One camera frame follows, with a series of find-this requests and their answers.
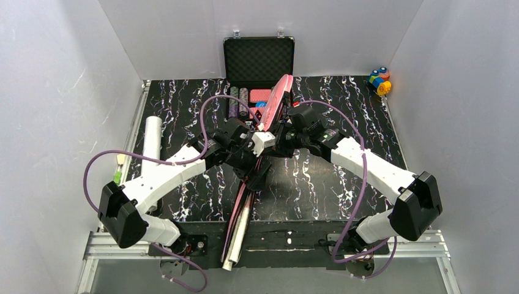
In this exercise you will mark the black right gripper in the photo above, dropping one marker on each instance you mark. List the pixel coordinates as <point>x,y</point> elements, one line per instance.
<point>281,139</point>

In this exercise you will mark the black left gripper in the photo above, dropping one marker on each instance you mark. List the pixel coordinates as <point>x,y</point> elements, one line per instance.
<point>251,169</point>

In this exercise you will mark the pink racket bag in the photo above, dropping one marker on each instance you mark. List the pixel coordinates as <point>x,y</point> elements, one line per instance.
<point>271,114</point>

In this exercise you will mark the pink badminton racket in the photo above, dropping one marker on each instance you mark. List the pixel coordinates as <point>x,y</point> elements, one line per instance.
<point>234,252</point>

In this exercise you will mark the white shuttlecock tube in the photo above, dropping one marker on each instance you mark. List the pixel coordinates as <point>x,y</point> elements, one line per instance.
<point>151,147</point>

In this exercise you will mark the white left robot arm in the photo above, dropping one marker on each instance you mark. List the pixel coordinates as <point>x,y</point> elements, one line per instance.
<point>123,209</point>

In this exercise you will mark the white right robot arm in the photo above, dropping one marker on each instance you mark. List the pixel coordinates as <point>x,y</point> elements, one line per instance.
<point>415,198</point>

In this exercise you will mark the black poker chip case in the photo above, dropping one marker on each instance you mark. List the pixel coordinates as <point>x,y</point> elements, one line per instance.
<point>257,62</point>

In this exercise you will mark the colourful toy blocks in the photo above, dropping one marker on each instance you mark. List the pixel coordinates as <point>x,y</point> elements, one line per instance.
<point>379,78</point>

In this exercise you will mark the beige wooden block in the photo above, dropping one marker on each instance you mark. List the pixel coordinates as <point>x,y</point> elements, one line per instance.
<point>120,158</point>

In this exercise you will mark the green clip on rail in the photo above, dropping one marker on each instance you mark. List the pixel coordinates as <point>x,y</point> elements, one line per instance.
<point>117,177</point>

